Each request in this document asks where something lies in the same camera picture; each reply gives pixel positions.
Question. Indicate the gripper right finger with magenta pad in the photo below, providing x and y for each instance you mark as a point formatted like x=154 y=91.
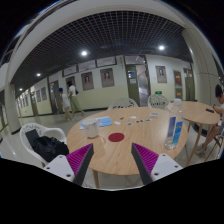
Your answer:
x=153 y=166

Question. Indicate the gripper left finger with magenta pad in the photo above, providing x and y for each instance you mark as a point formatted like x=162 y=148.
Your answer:
x=72 y=167

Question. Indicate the clear water bottle blue label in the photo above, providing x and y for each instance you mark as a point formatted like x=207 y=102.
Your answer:
x=174 y=128

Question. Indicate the black bag on chair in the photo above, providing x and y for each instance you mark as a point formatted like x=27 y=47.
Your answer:
x=47 y=147

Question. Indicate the white chair on left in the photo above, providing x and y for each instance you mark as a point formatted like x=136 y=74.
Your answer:
x=42 y=131

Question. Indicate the round wooden table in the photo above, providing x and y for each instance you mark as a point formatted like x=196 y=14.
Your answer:
x=137 y=126
x=195 y=112

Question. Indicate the white plastic cup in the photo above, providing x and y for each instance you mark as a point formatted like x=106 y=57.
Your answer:
x=91 y=127

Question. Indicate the red round coaster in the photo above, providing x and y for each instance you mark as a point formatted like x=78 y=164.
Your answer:
x=116 y=137

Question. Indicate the small white card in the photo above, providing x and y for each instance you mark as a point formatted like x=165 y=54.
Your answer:
x=153 y=114

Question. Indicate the person in white shirt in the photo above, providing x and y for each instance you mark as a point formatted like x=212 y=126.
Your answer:
x=75 y=106

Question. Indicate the child in blue cap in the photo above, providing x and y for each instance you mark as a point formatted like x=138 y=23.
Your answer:
x=66 y=105

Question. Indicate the white cup on far table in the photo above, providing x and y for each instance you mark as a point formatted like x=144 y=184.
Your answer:
x=177 y=102

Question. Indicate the white chair behind table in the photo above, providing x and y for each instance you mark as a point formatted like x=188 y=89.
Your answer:
x=122 y=103

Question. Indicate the black phone on far table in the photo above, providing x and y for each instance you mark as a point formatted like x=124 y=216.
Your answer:
x=209 y=110

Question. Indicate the dark green open door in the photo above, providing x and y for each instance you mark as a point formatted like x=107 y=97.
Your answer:
x=132 y=83

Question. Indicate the framed poster right of door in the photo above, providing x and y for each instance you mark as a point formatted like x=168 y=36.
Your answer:
x=161 y=74

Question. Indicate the framed wall poster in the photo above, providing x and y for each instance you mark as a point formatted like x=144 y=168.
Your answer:
x=107 y=77
x=87 y=81

